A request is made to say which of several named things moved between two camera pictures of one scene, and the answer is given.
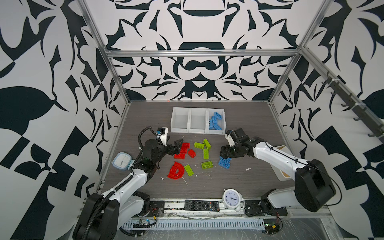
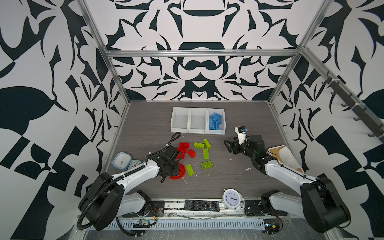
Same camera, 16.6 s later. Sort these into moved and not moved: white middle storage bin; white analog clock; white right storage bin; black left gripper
Moved: black left gripper
Not moved: white analog clock; white right storage bin; white middle storage bin
